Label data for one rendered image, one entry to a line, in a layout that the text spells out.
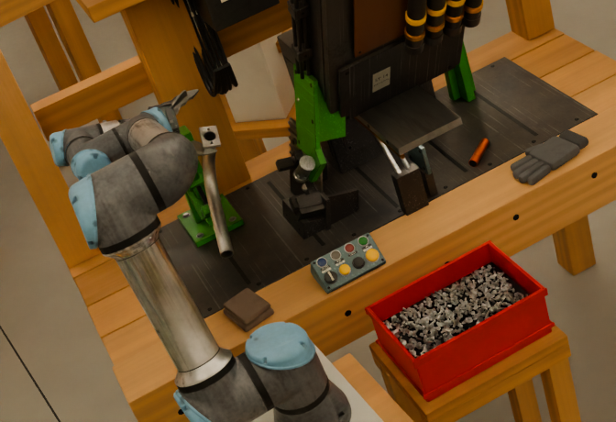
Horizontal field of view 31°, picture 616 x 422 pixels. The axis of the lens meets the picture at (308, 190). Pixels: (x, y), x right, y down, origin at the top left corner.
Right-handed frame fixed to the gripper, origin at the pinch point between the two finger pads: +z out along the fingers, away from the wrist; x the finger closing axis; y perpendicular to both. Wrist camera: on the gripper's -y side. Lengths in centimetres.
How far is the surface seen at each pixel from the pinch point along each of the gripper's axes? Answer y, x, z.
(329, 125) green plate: 4.1, -8.2, 25.9
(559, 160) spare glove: 12, -31, 74
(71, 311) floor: -192, 5, -21
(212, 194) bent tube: -9.2, -14.3, -1.7
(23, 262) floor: -228, 37, -31
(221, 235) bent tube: -5.3, -25.0, -3.4
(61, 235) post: -44, -6, -33
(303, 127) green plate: -1.2, -5.9, 21.7
